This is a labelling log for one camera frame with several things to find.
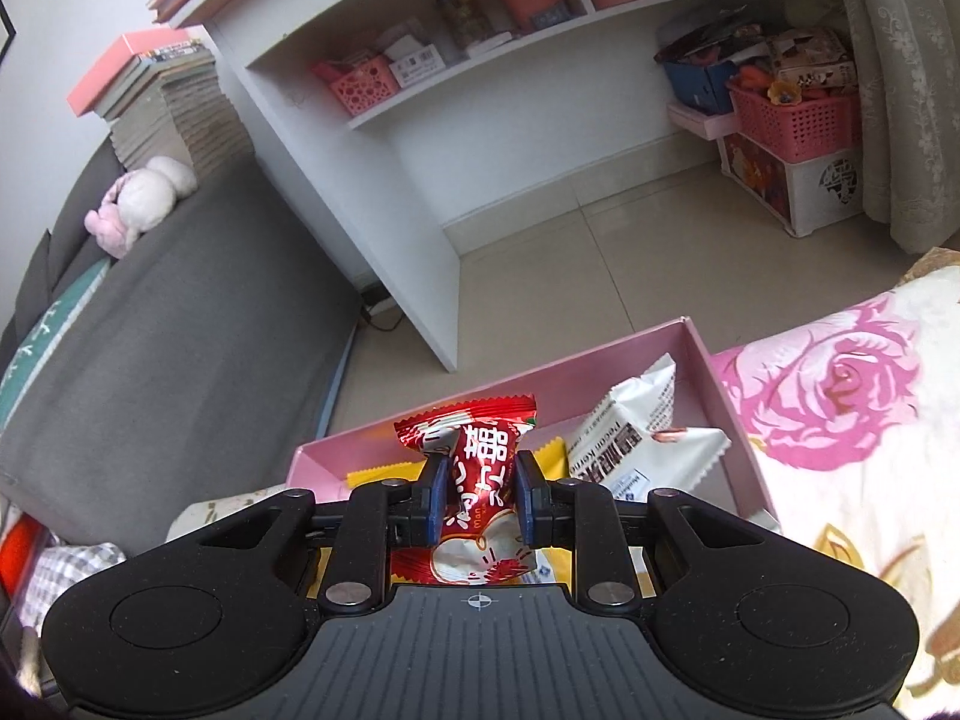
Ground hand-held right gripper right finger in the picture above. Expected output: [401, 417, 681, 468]
[516, 450, 788, 612]

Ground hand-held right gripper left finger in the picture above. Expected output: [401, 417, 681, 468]
[176, 452, 455, 614]

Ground red snack packet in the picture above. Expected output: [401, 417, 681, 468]
[394, 394, 541, 586]

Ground white pecan snack packet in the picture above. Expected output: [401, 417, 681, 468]
[566, 356, 680, 485]
[600, 426, 732, 503]

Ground pink cardboard box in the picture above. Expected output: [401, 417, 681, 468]
[285, 315, 781, 533]

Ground grey sofa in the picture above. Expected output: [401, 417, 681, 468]
[0, 142, 368, 548]

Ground white bookshelf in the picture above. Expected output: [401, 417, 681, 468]
[154, 0, 803, 374]

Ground floral blanket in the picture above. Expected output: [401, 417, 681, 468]
[161, 247, 960, 720]

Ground grey checked cloth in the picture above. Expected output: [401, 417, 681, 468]
[30, 540, 128, 608]

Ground pink plastic tray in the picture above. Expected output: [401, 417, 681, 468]
[667, 101, 740, 142]

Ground red cloth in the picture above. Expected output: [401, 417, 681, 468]
[0, 521, 50, 597]

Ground teal cushion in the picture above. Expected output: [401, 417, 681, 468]
[0, 259, 113, 428]

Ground small pink plastic basket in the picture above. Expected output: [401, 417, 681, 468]
[311, 52, 402, 117]

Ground white storage box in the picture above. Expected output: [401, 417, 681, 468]
[716, 131, 863, 239]

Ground pink and white plush toy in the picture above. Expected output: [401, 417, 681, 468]
[84, 156, 197, 260]

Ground small white box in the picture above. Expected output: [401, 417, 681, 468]
[386, 41, 443, 89]

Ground blue storage bin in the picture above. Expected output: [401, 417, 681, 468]
[660, 56, 740, 117]

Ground large pink plastic basket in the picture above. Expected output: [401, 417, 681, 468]
[727, 79, 863, 164]

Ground stack of books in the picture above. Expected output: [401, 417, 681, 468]
[67, 30, 252, 173]

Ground clear jar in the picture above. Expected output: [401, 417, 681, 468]
[435, 0, 496, 53]

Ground dark snack bag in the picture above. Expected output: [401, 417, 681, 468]
[654, 21, 770, 65]

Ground patterned cardboard box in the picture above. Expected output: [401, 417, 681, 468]
[765, 30, 857, 91]

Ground beige curtain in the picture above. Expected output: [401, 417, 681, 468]
[832, 0, 960, 256]

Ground power strip with cable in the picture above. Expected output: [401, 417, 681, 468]
[356, 285, 404, 332]

